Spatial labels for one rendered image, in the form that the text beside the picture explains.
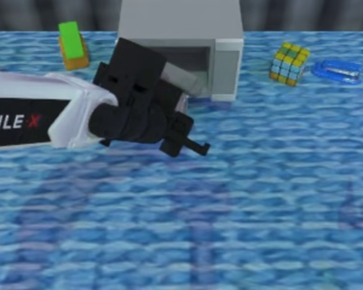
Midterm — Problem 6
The yellow and blue puzzle cube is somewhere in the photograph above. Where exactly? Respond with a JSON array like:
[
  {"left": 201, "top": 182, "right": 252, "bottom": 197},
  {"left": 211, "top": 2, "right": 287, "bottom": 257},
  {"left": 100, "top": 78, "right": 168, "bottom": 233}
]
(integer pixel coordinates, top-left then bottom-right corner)
[{"left": 269, "top": 42, "right": 311, "bottom": 88}]

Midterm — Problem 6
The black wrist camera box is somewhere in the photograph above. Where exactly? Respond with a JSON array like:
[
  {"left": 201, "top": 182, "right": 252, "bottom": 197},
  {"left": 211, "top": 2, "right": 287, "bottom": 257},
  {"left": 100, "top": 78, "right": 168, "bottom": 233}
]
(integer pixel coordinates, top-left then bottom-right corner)
[{"left": 93, "top": 37, "right": 168, "bottom": 107}]

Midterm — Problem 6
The orange block with green top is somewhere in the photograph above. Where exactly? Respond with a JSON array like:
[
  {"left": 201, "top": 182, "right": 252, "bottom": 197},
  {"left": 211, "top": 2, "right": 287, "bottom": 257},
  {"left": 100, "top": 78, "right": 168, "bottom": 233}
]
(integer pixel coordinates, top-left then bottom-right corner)
[{"left": 57, "top": 21, "right": 90, "bottom": 71}]

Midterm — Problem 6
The grey microwave oven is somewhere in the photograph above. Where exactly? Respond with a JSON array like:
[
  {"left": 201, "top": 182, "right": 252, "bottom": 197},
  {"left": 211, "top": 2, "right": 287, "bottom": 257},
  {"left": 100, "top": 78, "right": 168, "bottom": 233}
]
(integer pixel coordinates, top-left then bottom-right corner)
[{"left": 117, "top": 0, "right": 244, "bottom": 103}]

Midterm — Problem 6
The blue stapler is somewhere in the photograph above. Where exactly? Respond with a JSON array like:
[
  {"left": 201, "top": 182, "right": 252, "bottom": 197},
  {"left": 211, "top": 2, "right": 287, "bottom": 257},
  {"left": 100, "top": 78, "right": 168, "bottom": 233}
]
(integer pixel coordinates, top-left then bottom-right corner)
[{"left": 310, "top": 59, "right": 362, "bottom": 86}]

